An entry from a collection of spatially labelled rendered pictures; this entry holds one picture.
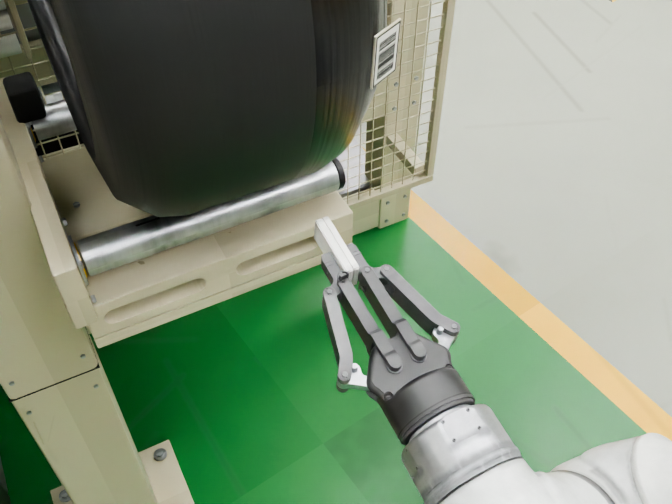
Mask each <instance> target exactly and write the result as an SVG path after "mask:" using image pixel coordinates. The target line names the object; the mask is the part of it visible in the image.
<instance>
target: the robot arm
mask: <svg viewBox="0 0 672 504"><path fill-rule="evenodd" d="M314 239H315V240H316V242H317V244H318V245H319V247H320V249H321V250H322V252H323V254H322V255H321V268H322V269H323V271H324V273H325V274H326V276H327V278H328V280H329V281H330V283H331V286H330V287H326V288H325V289H324V290H323V298H322V308H323V312H324V316H325V320H326V323H327V327H328V331H329V335H330V339H331V343H332V347H333V350H334V354H335V358H336V362H337V366H338V376H337V384H336V388H337V390H338V391H339V392H342V393H345V392H347V391H348V390H349V388H350V389H357V390H364V391H366V393H367V394H368V396H369V397H370V398H372V399H373V400H375V401H376V402H377V403H378V404H379V405H380V406H381V408H382V410H383V412H384V414H385V416H386V418H387V419H388V421H389V423H390V425H391V426H392V428H393V430H394V432H395V433H396V435H397V437H398V439H399V440H400V442H401V444H403V445H406V447H405V448H404V449H403V452H402V456H401V458H402V462H403V464H404V466H405V467H406V469H407V471H408V473H409V475H410V476H411V478H412V480H413V482H414V484H415V486H416V487H417V489H418V491H419V493H420V495H421V496H422V498H423V500H424V504H672V441H671V440H669V439H668V438H666V437H664V436H663V435H660V434H657V433H647V434H644V435H641V436H637V437H633V438H629V439H624V440H620V441H615V442H610V443H606V444H602V445H599V446H597V447H594V448H591V449H589V450H587V451H585V452H584V453H583V454H582V455H580V456H578V457H575V458H573V459H571V460H568V461H566V462H564V463H562V464H560V465H558V466H556V467H555V468H553V469H552V470H551V471H550V472H548V473H545V472H534V471H533V470H532V469H531V468H530V467H529V465H528V464H527V463H526V461H525V460H524V459H523V457H522V456H521V452H520V451H519V449H518V448H517V446H515V445H514V443H513V442H512V440H511V439H510V437H509V436H508V434H507V433H506V431H505V430H504V428H503V427H502V425H501V423H500V422H499V420H498V419H497V417H496V416H495V414H494V413H493V411H492V410H491V408H490V407H488V406H487V405H485V404H475V398H474V397H473V395H472V394H471V392H470V390H469V389H468V387H467V386H466V384H465V383H464V381H463V380H462V378H461V376H460V375H459V373H458V372H457V371H456V370H455V369H454V367H453V366H452V362H451V354H450V352H449V348H450V346H451V345H452V344H454V343H455V341H456V338H457V336H458V333H459V331H460V325H459V324H458V323H457V322H455V321H453V320H451V319H449V318H447V317H445V316H443V315H442V314H440V313H439V312H438V311H437V310H436V309H435V308H434V307H433V306H432V305H431V304H430V303H429V302H428V301H427V300H426V299H424V298H423V297H422V296H421V295H420V294H419V293H418V292H417V291H416V290H415V289H414V288H413V287H412V286H411V285H410V284H409V283H408V282H407V281H406V280H405V279H404V278H403V277H402V276H401V275H400V274H399V273H398V272H397V271H396V270H395V269H393V268H392V267H391V266H390V265H388V264H384V265H382V266H381V267H377V268H374V267H371V266H369V265H368V264H367V262H366V261H365V259H364V258H363V256H362V254H361V253H360V251H359V250H358V248H357V246H356V245H354V244H353V243H351V244H348V245H346V244H345V243H344V241H343V240H342V238H341V236H340V235H339V233H338V231H337V230H336V228H335V227H334V225H333V223H332V222H331V220H330V218H329V217H328V216H326V217H323V218H322V219H318V220H315V229H314ZM357 281H359V285H358V289H359V290H360V288H361V290H362V291H363V293H364V294H365V296H366V298H367V299H368V301H369V303H370V304H371V306H372V308H373V309H374V311H375V313H376V314H377V316H378V318H379V319H380V321H381V323H382V324H383V326H384V328H385V329H386V331H387V333H388V334H389V337H390V338H387V337H386V335H385V333H384V332H383V330H382V329H379V327H378V326H377V324H376V322H375V321H374V319H373V317H372V316H371V314H370V312H369V311H368V309H367V307H366V306H365V304H364V302H363V301H362V299H361V297H360V296H359V294H358V293H357V291H356V289H355V288H354V286H353V285H356V284H357ZM391 298H392V299H393V300H394V301H395V302H396V303H397V304H398V305H399V306H400V307H401V308H402V309H403V310H404V311H405V312H406V313H407V314H408V315H409V316H410V317H411V318H412V319H413V320H414V321H415V322H416V323H417V324H418V325H419V326H420V327H421V328H422V329H423V330H424V331H425V332H427V333H428V334H429V335H431V338H432V340H433V341H432V340H430V339H428V338H426V337H424V336H421V335H419V334H417V333H415V332H414V331H413V329H412V327H411V326H410V324H409V322H408V321H407V320H406V319H404V318H403V317H402V315H401V314H400V312H399V310H398V309H397V307H396V305H395V304H394V302H393V301H392V299H391ZM338 301H339V302H340V303H341V305H342V307H343V308H344V310H345V312H346V314H347V315H348V317H349V319H350V320H351V322H352V324H353V325H354V327H355V329H356V331H357V332H358V334H359V336H360V337H361V339H362V341H363V343H364V344H365V346H366V350H367V353H368V354H369V356H370V358H369V364H368V370H367V376H365V375H363V374H362V372H361V368H360V366H359V365H357V364H356V363H353V354H352V349H351V345H350V342H349V338H348V334H347V331H346V327H345V324H344V320H343V316H342V313H341V309H340V305H339V302H338Z"/></svg>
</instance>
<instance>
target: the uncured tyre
mask: <svg viewBox="0 0 672 504"><path fill-rule="evenodd" d="M27 1H28V4H29V7H30V10H31V12H32V15H33V18H34V21H35V23H36V26H37V29H38V32H39V34H40V37H41V40H42V42H43V45H44V48H45V50H46V53H47V56H48V58H49V61H50V63H51V66H52V69H53V71H54V74H55V76H56V79H57V81H58V84H59V87H60V89H61V92H62V94H63V97H64V99H65V102H66V104H67V106H68V109H69V111H70V114H71V116H72V118H73V121H74V123H75V125H76V128H77V130H78V132H79V134H80V137H81V139H82V141H83V143H84V145H85V147H86V149H87V151H88V153H89V155H90V157H91V158H92V160H93V162H94V163H95V165H96V167H97V169H98V170H99V172H100V174H101V175H102V177H103V179H104V181H105V182H106V184H107V186H108V187H109V189H110V191H111V193H112V194H113V196H114V197H115V198H116V199H117V200H119V201H121V202H123V203H126V204H128V205H130V206H133V207H135V208H138V209H140V210H142V211H145V212H147V213H149V214H152V215H154V216H156V217H171V216H187V215H190V214H193V213H196V212H199V211H202V210H204V209H207V208H210V207H213V206H216V205H219V204H222V203H225V202H228V201H231V200H234V199H237V198H240V197H243V196H246V195H249V194H252V193H255V192H258V191H261V190H264V189H267V188H270V187H273V186H275V185H278V184H281V183H284V182H287V181H290V180H293V179H296V178H299V177H302V176H305V175H308V174H311V173H314V172H316V171H318V170H319V169H321V168H322V167H324V166H325V165H327V164H328V163H329V162H331V161H332V160H334V159H335V158H337V157H338V156H339V155H341V154H342V153H343V152H344V151H345V150H346V149H347V148H348V146H349V145H350V143H351V142H352V140H353V138H354V136H355V134H356V132H357V130H358V128H359V126H360V124H361V122H362V120H363V117H364V115H365V113H366V111H367V109H368V107H369V105H370V103H371V101H372V98H373V96H374V93H375V91H376V88H377V86H375V87H374V88H373V89H370V81H371V68H372V55H373V42H374V36H375V35H377V34H378V33H379V32H381V31H382V30H383V29H385V28H386V27H387V0H27Z"/></svg>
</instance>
